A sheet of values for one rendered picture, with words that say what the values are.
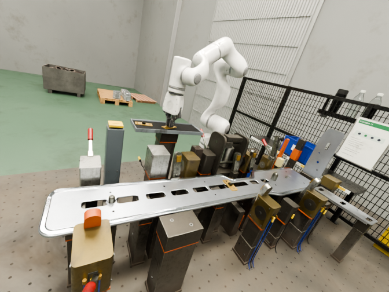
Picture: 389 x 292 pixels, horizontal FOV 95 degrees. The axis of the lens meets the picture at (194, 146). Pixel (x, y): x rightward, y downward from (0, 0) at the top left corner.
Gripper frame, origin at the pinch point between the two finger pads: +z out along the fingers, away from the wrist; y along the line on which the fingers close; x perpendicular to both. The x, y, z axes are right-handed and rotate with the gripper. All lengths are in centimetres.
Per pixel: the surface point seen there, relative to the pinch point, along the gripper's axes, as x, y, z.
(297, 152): 81, 58, 8
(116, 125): -24.9, -9.1, 2.8
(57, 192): -52, 4, 19
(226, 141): 14.4, 27.3, 1.3
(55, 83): 125, -527, 89
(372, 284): 43, 116, 49
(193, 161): -3.5, 22.0, 11.2
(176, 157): -10.5, 17.0, 10.0
